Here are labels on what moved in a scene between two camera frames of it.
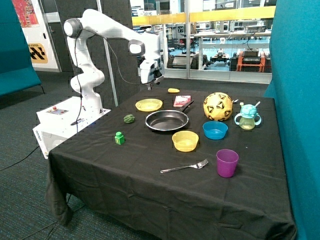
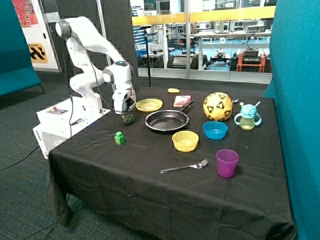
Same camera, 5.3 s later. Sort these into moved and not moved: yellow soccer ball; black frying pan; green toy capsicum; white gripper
Moved: white gripper
Not moved: black frying pan; yellow soccer ball; green toy capsicum
